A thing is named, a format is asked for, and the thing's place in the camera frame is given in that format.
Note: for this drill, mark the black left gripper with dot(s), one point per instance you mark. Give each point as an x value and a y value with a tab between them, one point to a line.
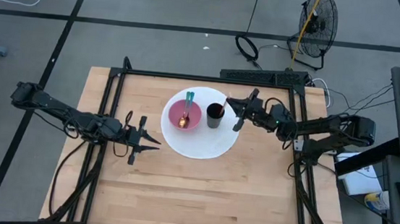
133	137

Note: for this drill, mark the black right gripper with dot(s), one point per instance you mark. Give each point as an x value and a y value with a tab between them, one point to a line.
256	113

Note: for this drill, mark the orange drinking straw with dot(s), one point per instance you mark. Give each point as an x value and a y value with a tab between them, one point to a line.
223	108

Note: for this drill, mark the black cylindrical cup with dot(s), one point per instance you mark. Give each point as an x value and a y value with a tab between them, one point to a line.
214	122

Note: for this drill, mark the pink bowl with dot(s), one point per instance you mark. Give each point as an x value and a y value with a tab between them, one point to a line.
174	115

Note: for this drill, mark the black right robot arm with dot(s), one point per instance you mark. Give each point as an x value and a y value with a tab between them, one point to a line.
329	128

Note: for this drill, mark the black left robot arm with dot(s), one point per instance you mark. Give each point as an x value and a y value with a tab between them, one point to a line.
58	108

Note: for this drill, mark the black perforated box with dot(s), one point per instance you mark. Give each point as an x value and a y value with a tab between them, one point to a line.
261	75

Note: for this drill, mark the white round woven placemat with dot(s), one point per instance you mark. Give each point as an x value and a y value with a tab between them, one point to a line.
197	144

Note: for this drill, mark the black floor fan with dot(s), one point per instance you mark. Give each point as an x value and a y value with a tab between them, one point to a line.
316	27

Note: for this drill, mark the black support beam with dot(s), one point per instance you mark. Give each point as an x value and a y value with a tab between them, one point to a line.
366	161

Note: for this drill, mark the white box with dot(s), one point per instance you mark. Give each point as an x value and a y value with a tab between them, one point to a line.
361	180

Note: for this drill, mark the white wipes canister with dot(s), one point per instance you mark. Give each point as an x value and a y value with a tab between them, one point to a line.
377	202

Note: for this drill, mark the black metal table frame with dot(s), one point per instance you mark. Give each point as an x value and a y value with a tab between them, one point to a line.
206	79

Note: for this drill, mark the silver frame bracket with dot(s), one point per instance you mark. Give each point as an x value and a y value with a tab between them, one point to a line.
298	146

